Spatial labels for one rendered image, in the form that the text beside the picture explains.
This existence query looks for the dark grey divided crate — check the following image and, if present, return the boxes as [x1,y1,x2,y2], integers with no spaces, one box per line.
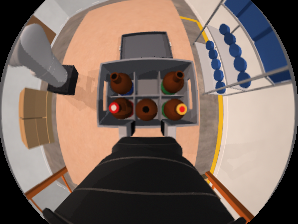
[97,57,199,128]

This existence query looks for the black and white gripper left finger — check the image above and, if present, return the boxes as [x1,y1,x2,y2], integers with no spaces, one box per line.
[118,120,135,140]

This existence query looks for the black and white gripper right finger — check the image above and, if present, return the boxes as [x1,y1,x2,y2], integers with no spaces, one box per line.
[161,120,176,140]

